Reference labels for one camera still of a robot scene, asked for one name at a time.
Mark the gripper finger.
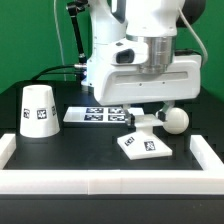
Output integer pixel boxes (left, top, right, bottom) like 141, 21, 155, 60
156, 101, 175, 122
123, 104, 135, 126

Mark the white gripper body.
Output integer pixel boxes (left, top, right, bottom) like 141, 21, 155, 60
94, 55, 201, 105

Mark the white lamp bulb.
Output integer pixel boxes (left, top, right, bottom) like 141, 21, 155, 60
163, 108, 189, 134

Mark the white lamp base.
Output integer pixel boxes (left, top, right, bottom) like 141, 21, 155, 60
117, 114, 172, 160

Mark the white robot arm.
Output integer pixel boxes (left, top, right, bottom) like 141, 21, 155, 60
82, 0, 208, 121

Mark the white lamp shade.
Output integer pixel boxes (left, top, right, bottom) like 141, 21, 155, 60
20, 84, 60, 138

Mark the white marker plate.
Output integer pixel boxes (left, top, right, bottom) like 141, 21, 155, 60
62, 106, 145, 125

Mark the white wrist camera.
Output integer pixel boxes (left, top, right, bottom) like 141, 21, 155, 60
106, 39, 149, 66

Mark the black cable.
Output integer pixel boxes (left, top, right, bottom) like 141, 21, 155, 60
30, 64, 88, 82

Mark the white U-shaped wall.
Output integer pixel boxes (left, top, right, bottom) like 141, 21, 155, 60
0, 134, 224, 195

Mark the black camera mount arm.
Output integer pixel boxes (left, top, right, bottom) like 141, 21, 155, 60
66, 0, 88, 64

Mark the grey thin cable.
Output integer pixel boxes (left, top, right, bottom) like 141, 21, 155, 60
53, 0, 68, 82

